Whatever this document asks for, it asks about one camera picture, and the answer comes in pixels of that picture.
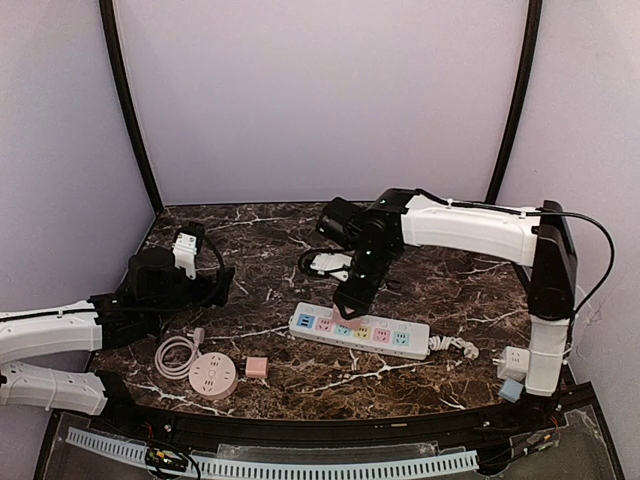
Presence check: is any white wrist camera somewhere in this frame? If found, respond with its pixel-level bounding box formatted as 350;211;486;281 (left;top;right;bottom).
309;253;352;282
172;222;205;280

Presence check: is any white cube socket adapter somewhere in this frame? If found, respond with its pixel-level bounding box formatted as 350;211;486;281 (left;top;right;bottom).
492;346;530;382

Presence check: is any pink cube socket adapter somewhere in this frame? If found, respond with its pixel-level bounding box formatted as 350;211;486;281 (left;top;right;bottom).
332;311;363;330

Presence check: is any grey slotted cable duct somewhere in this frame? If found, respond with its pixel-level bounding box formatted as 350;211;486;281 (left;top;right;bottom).
65;427;479;479

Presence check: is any black right frame post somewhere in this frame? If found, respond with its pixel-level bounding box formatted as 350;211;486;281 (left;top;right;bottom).
484;0;543;204

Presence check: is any pink flat plug adapter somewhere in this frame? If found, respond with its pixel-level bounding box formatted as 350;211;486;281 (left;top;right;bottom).
244;357;269;379

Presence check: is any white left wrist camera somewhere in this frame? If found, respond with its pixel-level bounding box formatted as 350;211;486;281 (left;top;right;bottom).
172;222;205;280

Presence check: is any black left frame post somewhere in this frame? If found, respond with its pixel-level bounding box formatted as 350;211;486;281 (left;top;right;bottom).
98;0;164;216

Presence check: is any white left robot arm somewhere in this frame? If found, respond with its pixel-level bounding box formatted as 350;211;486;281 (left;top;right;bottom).
1;248;235;416

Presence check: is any small green circuit board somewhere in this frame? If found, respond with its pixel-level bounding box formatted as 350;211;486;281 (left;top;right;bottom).
144;447;189;471

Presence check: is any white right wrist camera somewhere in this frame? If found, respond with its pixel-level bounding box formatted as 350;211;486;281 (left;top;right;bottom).
309;253;352;282

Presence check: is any black frame post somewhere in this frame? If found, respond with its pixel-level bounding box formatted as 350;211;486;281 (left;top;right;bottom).
98;0;164;216
484;0;543;204

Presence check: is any light blue cube adapter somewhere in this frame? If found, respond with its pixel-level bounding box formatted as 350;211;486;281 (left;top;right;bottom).
498;378;524;403

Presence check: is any pink round power socket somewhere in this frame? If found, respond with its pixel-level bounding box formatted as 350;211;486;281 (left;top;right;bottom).
154;327;238;400

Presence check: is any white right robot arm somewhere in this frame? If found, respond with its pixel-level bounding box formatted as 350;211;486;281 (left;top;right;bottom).
303;188;577;397

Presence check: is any white multicolour power strip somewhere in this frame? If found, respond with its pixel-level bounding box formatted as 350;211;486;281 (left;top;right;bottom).
289;301;480;360

